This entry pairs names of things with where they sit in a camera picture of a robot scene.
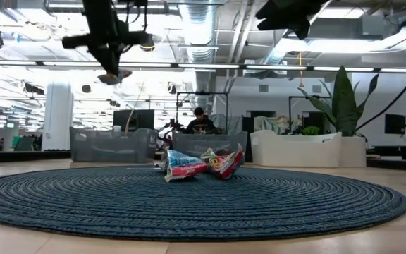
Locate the orange brown granola bar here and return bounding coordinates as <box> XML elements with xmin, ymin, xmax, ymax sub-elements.
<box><xmin>97</xmin><ymin>68</ymin><xmax>133</xmax><ymax>86</ymax></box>

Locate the white pillar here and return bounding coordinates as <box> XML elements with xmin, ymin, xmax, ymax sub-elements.
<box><xmin>41</xmin><ymin>81</ymin><xmax>75</xmax><ymax>152</ymax></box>

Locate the black monitor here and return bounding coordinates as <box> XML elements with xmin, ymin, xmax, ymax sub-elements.
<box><xmin>384</xmin><ymin>113</ymin><xmax>406</xmax><ymax>135</ymax></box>
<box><xmin>112</xmin><ymin>109</ymin><xmax>156</xmax><ymax>132</ymax></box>

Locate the hanging pendant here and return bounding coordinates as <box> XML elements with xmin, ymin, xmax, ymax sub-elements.
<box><xmin>297</xmin><ymin>52</ymin><xmax>305</xmax><ymax>89</ymax></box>

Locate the silver ventilation duct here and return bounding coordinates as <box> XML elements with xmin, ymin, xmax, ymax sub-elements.
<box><xmin>178</xmin><ymin>0</ymin><xmax>219</xmax><ymax>93</ymax></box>

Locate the white planter box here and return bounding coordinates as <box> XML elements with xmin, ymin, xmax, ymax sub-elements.
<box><xmin>340</xmin><ymin>135</ymin><xmax>367</xmax><ymax>169</ymax></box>

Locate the covered equipment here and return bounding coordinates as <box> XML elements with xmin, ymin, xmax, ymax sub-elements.
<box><xmin>254</xmin><ymin>114</ymin><xmax>301</xmax><ymax>135</ymax></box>

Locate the blue snack bag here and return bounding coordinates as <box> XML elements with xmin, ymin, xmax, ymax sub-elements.
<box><xmin>163</xmin><ymin>149</ymin><xmax>209</xmax><ymax>183</ymax></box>

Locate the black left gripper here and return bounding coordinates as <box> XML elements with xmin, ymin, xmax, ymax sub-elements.
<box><xmin>61</xmin><ymin>19</ymin><xmax>152</xmax><ymax>76</ymax></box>

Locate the white plastic bin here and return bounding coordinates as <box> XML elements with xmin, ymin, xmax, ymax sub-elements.
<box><xmin>250</xmin><ymin>129</ymin><xmax>343</xmax><ymax>169</ymax></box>

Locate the long black cable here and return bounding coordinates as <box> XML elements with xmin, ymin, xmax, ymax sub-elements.
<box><xmin>354</xmin><ymin>60</ymin><xmax>406</xmax><ymax>133</ymax></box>

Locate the round blue woven mat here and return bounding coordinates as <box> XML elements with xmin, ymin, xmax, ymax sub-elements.
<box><xmin>0</xmin><ymin>165</ymin><xmax>406</xmax><ymax>243</ymax></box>

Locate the small green plant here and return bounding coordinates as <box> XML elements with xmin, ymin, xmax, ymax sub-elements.
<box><xmin>301</xmin><ymin>125</ymin><xmax>321</xmax><ymax>136</ymax></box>

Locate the person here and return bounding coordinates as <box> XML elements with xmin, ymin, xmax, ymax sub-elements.
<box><xmin>183</xmin><ymin>107</ymin><xmax>219</xmax><ymax>135</ymax></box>

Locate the dark desk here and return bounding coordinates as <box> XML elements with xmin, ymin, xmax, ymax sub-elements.
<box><xmin>366</xmin><ymin>144</ymin><xmax>406</xmax><ymax>162</ymax></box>

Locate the tall snake plant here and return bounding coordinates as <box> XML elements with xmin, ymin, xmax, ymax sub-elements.
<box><xmin>297</xmin><ymin>65</ymin><xmax>380</xmax><ymax>138</ymax></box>

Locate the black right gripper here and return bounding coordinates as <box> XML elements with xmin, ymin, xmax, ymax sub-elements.
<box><xmin>255</xmin><ymin>0</ymin><xmax>331</xmax><ymax>40</ymax></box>

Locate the ceiling light strip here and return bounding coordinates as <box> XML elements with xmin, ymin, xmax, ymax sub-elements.
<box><xmin>0</xmin><ymin>60</ymin><xmax>406</xmax><ymax>74</ymax></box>

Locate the translucent grey plastic bin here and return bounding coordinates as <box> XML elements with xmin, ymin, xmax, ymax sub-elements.
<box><xmin>171</xmin><ymin>131</ymin><xmax>249</xmax><ymax>164</ymax></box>
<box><xmin>69</xmin><ymin>126</ymin><xmax>159</xmax><ymax>163</ymax></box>

